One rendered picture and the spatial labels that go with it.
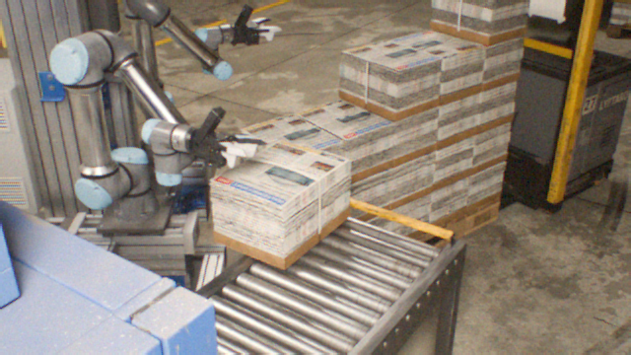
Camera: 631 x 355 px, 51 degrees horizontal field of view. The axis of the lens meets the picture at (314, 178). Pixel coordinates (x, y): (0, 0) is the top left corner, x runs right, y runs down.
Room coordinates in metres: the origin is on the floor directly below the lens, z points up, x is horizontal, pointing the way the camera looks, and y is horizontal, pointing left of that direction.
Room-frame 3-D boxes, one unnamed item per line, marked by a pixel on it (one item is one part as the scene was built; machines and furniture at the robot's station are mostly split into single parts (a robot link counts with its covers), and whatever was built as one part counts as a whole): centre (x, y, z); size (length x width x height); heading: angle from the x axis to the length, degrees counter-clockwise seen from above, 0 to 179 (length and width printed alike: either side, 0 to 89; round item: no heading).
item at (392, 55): (2.92, -0.35, 1.06); 0.37 x 0.29 x 0.01; 40
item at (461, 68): (3.10, -0.58, 0.95); 0.38 x 0.29 x 0.23; 37
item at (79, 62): (1.84, 0.67, 1.19); 0.15 x 0.12 x 0.55; 155
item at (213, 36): (2.69, 0.44, 1.21); 0.11 x 0.08 x 0.09; 116
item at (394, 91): (2.92, -0.34, 0.95); 0.38 x 0.29 x 0.23; 40
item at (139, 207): (1.96, 0.61, 0.87); 0.15 x 0.15 x 0.10
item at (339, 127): (2.84, -0.24, 0.42); 1.17 x 0.39 x 0.83; 128
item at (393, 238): (1.88, -0.22, 0.77); 0.47 x 0.05 x 0.05; 56
